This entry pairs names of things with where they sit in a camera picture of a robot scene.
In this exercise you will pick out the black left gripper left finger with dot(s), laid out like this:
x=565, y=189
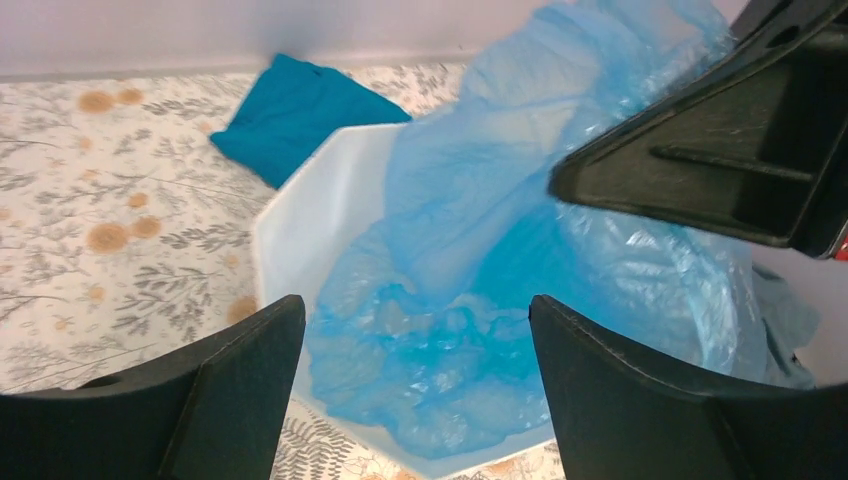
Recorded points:
x=213, y=409

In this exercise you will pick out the blue plastic trash bag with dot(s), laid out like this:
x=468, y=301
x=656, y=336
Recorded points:
x=422, y=325

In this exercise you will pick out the bright blue folded cloth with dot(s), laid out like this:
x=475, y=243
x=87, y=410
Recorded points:
x=292, y=108

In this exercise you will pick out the white plastic trash bin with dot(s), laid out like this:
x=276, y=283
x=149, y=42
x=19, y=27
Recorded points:
x=296, y=239

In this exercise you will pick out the floral patterned table mat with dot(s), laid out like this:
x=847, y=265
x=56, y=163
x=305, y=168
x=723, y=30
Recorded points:
x=125, y=234

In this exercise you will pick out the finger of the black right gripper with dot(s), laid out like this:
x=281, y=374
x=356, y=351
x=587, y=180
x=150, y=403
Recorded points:
x=754, y=149

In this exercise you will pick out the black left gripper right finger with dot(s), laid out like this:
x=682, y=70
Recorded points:
x=622, y=410

